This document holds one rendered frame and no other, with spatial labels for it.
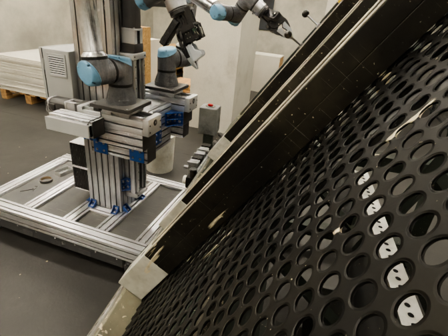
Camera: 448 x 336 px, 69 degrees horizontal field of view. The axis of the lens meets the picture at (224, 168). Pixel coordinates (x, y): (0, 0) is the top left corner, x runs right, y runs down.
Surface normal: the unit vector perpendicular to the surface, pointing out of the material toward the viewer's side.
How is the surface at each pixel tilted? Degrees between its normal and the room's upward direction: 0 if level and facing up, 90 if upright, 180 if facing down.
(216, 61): 90
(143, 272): 90
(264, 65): 90
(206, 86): 90
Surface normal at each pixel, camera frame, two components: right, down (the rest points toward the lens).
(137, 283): -0.22, 0.42
